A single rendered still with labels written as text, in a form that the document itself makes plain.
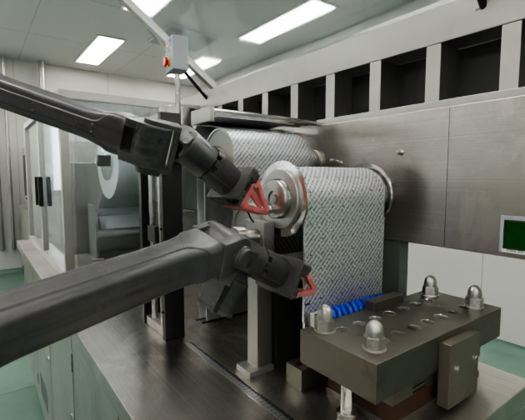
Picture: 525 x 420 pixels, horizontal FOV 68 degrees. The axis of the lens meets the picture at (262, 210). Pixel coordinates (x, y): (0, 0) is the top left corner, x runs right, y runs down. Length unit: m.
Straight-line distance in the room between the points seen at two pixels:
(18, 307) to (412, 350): 0.53
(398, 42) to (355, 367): 0.73
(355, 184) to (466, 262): 2.77
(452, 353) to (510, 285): 2.72
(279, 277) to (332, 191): 0.21
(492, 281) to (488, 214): 2.62
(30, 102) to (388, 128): 0.74
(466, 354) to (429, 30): 0.66
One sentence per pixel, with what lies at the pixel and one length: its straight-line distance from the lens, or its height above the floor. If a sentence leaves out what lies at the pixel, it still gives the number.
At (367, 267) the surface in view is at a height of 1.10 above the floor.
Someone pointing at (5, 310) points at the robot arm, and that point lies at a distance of 0.41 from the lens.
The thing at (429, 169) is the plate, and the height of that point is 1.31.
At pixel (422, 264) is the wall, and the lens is 3.73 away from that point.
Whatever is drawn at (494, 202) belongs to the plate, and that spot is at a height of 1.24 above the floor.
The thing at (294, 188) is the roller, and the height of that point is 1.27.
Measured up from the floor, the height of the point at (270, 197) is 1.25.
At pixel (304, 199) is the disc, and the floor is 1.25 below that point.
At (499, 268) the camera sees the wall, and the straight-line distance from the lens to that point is 3.44.
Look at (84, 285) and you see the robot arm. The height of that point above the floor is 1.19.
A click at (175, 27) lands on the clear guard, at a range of 1.58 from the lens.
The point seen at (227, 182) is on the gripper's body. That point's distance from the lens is 0.66.
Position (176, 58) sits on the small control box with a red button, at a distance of 1.26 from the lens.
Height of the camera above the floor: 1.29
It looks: 5 degrees down
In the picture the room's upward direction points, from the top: straight up
